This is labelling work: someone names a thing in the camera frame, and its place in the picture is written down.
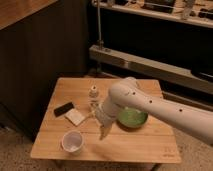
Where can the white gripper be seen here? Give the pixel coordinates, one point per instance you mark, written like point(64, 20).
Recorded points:
point(106, 113)

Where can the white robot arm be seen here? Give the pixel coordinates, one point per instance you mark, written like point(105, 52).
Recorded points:
point(126, 93)

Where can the green ceramic bowl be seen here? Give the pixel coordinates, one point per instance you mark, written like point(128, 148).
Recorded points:
point(132, 118)

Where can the white sponge pad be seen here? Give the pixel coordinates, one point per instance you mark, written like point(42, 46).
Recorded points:
point(75, 117)

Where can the small clear bottle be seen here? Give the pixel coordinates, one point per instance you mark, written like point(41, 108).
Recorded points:
point(94, 97)

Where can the wooden folding table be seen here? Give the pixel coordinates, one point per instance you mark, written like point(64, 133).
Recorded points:
point(153, 143)

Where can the black rectangular block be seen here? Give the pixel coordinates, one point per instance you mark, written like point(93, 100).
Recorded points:
point(63, 109)

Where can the metal shelf rack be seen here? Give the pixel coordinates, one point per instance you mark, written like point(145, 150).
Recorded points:
point(179, 53)

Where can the dark wooden cabinet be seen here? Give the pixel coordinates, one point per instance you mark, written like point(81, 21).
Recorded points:
point(34, 53)

